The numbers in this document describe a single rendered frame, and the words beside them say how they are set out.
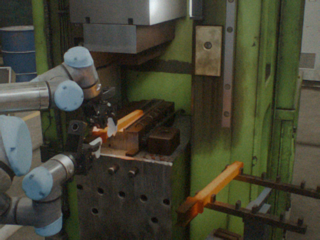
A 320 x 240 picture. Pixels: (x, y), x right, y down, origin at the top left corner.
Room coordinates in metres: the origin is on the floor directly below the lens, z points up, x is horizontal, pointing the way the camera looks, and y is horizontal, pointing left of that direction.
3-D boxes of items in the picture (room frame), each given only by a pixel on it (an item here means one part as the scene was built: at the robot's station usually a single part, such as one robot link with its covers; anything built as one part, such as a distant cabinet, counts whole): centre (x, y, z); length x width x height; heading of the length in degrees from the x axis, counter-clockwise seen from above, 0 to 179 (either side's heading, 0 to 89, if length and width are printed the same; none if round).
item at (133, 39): (1.72, 0.10, 1.32); 0.42 x 0.20 x 0.10; 160
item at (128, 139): (1.72, 0.10, 0.96); 0.42 x 0.20 x 0.09; 160
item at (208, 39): (1.53, -0.17, 1.27); 0.09 x 0.02 x 0.17; 70
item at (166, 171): (1.71, 0.04, 0.69); 0.56 x 0.38 x 0.45; 160
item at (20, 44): (6.10, 1.87, 0.44); 0.59 x 0.59 x 0.88
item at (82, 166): (1.22, 0.25, 0.99); 0.12 x 0.08 x 0.09; 160
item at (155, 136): (1.51, -0.02, 0.95); 0.12 x 0.08 x 0.06; 160
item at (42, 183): (1.07, 0.31, 1.00); 0.11 x 0.08 x 0.09; 160
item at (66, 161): (1.14, 0.28, 1.00); 0.08 x 0.05 x 0.08; 70
